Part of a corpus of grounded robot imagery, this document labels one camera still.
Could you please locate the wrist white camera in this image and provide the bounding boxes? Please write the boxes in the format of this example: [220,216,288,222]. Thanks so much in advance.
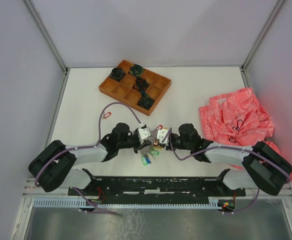
[137,125,152,144]
[155,128,170,145]

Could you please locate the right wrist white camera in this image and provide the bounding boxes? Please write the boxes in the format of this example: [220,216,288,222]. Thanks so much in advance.
[155,128,170,145]

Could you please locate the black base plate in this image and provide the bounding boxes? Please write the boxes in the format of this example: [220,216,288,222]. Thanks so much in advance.
[81,170,246,204]

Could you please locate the silver key with red tag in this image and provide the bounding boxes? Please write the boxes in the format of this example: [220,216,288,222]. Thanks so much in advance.
[102,111,112,120]

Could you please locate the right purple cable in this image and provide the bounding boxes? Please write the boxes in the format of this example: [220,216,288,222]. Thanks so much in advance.
[160,127,292,214]

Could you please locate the wooden compartment tray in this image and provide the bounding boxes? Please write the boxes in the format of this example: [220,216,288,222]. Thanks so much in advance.
[98,59,172,116]

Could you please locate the green leaf rolled cloth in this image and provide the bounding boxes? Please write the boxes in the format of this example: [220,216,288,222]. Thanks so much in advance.
[138,91,155,110]

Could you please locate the pink patterned cloth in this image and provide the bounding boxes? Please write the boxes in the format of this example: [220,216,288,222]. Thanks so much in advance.
[198,87,292,182]

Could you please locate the orange flower rolled cloth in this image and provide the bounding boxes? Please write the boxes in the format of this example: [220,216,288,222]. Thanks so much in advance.
[135,77,149,92]

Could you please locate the dark green rolled cloth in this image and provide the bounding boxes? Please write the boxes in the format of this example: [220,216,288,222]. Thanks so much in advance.
[129,64,144,77]

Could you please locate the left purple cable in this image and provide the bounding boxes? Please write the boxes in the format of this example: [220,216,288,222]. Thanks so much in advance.
[34,102,146,215]

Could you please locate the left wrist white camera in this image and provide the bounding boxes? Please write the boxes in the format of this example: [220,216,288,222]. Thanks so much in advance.
[137,125,152,144]

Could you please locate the purple cable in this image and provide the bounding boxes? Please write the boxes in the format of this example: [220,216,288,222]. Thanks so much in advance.
[160,127,292,214]
[34,102,146,215]

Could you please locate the dark floral rolled cloth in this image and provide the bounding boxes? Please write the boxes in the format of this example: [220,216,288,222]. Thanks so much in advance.
[109,67,126,82]

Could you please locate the grey cable duct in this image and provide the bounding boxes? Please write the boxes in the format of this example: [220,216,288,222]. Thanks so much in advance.
[32,197,222,210]

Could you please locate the green key tag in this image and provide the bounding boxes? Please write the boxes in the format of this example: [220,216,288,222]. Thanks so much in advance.
[141,155,148,166]

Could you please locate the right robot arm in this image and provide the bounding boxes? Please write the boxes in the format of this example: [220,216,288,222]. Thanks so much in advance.
[154,123,292,196]

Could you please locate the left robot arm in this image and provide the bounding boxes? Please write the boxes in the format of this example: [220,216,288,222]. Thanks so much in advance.
[28,122,152,195]

